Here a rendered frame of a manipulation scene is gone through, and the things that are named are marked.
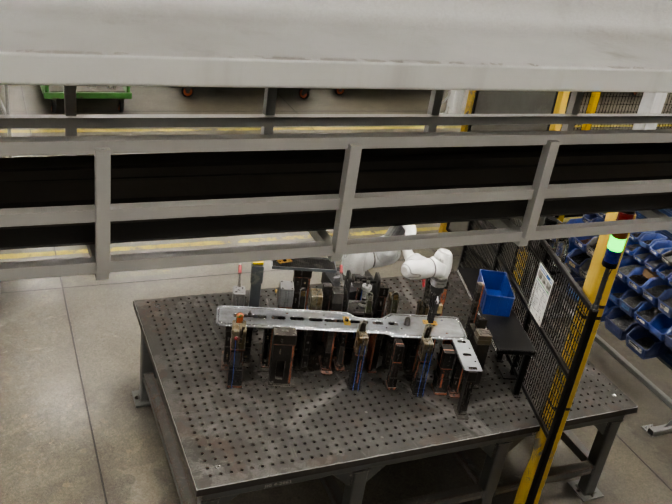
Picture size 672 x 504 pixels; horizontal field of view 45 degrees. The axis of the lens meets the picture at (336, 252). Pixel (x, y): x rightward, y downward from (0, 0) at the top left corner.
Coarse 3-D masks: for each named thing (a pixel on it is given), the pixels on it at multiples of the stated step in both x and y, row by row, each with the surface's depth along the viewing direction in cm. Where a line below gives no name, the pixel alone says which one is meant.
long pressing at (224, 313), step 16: (224, 320) 425; (256, 320) 429; (272, 320) 431; (288, 320) 433; (304, 320) 435; (352, 320) 442; (368, 320) 444; (384, 320) 446; (400, 320) 448; (416, 320) 450; (448, 320) 455; (400, 336) 434; (416, 336) 436; (432, 336) 438; (448, 336) 440; (464, 336) 442
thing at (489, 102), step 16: (480, 96) 698; (496, 96) 674; (512, 96) 653; (528, 96) 633; (544, 96) 615; (560, 96) 593; (480, 112) 699; (496, 112) 676; (512, 112) 654; (528, 112) 634; (544, 112) 617; (560, 112) 598; (464, 128) 719; (480, 128) 701; (496, 128) 678; (512, 128) 656; (528, 128) 636; (544, 128) 618; (448, 224) 759; (464, 224) 735; (512, 272) 670; (512, 288) 669
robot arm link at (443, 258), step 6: (438, 252) 424; (444, 252) 423; (450, 252) 425; (432, 258) 425; (438, 258) 423; (444, 258) 422; (450, 258) 424; (438, 264) 422; (444, 264) 423; (450, 264) 425; (438, 270) 423; (444, 270) 424; (450, 270) 428; (432, 276) 425; (438, 276) 426; (444, 276) 428
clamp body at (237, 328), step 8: (232, 328) 409; (240, 328) 409; (232, 336) 408; (240, 336) 412; (232, 344) 410; (240, 344) 411; (232, 352) 414; (240, 352) 414; (232, 360) 422; (240, 360) 422; (232, 368) 419; (240, 368) 419; (232, 376) 420; (240, 376) 421; (232, 384) 423; (240, 384) 424
